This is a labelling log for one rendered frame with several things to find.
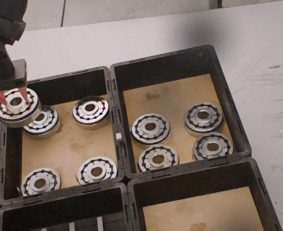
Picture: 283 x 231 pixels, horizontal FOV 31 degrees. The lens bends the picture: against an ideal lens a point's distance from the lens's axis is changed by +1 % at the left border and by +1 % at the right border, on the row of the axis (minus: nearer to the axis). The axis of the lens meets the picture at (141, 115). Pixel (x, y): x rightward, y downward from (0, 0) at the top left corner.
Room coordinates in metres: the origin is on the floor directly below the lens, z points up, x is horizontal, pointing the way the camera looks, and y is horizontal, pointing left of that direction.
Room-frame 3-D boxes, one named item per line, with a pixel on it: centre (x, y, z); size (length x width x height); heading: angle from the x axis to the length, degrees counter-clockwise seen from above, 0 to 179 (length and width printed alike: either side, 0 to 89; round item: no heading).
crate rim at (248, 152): (0.88, -0.09, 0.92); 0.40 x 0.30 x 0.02; 179
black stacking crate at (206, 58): (0.88, -0.09, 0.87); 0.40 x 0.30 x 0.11; 179
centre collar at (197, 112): (0.88, -0.16, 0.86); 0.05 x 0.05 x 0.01
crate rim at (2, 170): (0.88, 0.21, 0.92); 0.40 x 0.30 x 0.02; 179
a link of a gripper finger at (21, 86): (0.89, 0.27, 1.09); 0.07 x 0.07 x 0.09; 88
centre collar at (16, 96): (0.88, 0.28, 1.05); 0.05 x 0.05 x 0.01
